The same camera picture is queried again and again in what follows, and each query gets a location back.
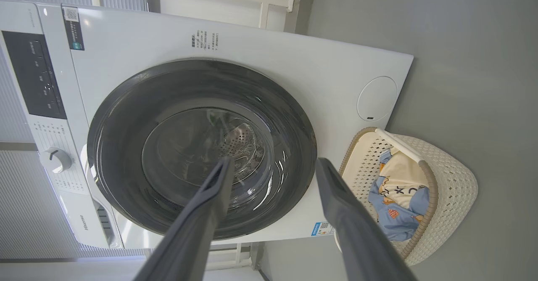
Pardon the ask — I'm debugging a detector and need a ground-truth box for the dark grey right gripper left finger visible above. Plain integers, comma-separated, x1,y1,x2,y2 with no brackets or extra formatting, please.
134,157,235,281

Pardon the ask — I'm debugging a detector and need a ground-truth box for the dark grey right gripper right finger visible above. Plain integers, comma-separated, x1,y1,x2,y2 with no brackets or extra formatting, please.
315,158,417,281

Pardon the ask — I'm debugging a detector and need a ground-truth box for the blue bear-print garment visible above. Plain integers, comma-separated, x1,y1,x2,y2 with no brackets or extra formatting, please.
368,176,430,241

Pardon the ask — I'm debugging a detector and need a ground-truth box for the cream and blue printed garment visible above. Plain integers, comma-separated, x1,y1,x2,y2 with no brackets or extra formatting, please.
377,148,429,210

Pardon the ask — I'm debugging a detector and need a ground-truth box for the black round washer door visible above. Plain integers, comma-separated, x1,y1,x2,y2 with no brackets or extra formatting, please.
87,59,318,240

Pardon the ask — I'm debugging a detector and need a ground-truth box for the steel washer drum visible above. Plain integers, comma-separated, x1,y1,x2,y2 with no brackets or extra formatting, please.
219,123,266,176

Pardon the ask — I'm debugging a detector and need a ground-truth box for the white washing machine dial knob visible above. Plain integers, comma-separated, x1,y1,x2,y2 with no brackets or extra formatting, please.
39,147,73,174

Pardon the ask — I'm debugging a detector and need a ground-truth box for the white front-load washing machine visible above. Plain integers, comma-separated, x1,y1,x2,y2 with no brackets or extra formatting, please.
0,0,414,250

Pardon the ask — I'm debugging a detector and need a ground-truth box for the black washing machine display panel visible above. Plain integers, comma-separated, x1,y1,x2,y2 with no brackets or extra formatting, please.
1,31,68,119

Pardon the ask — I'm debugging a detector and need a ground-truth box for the blue energy label sticker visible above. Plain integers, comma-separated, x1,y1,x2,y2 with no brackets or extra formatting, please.
311,221,335,236

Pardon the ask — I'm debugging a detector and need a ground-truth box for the cream perforated laundry basket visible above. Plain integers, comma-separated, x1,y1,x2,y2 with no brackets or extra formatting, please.
334,127,479,267

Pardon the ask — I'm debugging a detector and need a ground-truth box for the white detergent drawer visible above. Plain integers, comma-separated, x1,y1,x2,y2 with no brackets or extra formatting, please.
57,188,124,250

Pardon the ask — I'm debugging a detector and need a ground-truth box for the round white filter cover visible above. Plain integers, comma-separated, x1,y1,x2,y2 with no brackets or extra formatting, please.
357,76,398,122

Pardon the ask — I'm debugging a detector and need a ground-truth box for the black QR code sticker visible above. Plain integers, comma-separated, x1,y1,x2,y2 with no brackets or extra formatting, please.
62,5,85,51

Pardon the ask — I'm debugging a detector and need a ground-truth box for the white metal frame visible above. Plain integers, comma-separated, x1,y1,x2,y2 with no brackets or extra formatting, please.
206,242,262,271
101,0,295,31

